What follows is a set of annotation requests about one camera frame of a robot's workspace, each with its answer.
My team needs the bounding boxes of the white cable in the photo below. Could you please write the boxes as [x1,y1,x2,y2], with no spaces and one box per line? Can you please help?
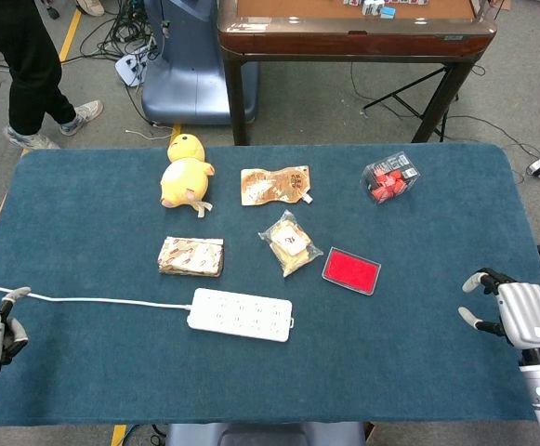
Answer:
[0,284,195,311]

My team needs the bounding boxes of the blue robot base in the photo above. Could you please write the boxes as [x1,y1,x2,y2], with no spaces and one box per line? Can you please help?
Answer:
[141,0,259,125]

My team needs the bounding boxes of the brown spouted drink pouch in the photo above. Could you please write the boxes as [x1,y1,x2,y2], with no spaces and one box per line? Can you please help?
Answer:
[240,164,314,206]

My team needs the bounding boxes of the brown mahjong table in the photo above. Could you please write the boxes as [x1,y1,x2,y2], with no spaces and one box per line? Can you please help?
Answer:
[217,0,499,146]

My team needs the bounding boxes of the white floor power strip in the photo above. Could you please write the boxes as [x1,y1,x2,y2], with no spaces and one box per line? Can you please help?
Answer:
[114,45,154,88]

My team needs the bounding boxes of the clear bag of biscuits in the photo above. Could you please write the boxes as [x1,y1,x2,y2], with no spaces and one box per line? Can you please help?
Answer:
[257,209,324,279]

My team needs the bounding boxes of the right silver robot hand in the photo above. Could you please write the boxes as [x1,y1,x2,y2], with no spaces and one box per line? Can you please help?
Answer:
[457,267,540,351]

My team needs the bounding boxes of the tangle of black floor cables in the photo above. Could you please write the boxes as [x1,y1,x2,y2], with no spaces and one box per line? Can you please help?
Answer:
[79,0,159,61]

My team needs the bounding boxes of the clear box of red cubes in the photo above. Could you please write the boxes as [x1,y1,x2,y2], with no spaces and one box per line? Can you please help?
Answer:
[361,151,422,206]

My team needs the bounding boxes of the red ink pad box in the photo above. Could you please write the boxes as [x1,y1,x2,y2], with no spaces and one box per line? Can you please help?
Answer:
[321,246,382,296]

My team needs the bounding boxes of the patterned paper snack pack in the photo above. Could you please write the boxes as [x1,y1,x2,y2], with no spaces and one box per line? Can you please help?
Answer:
[158,236,225,279]

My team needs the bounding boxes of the yellow plush duck toy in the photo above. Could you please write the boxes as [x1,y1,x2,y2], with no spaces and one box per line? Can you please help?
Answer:
[159,133,217,218]

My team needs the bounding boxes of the person in black trousers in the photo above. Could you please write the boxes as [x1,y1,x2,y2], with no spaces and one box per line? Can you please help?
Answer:
[0,0,105,151]

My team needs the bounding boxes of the blue felt table mat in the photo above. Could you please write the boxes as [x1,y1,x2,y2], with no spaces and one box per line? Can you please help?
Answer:
[0,143,540,427]

